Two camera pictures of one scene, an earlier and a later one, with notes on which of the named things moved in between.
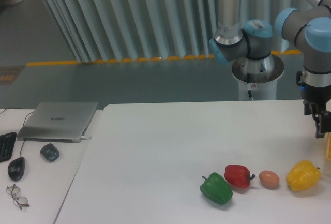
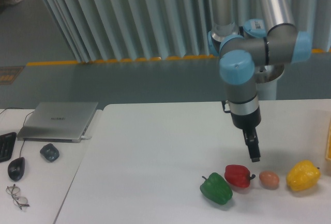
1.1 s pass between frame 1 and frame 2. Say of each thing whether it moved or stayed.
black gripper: moved
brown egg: stayed
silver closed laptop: stayed
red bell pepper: stayed
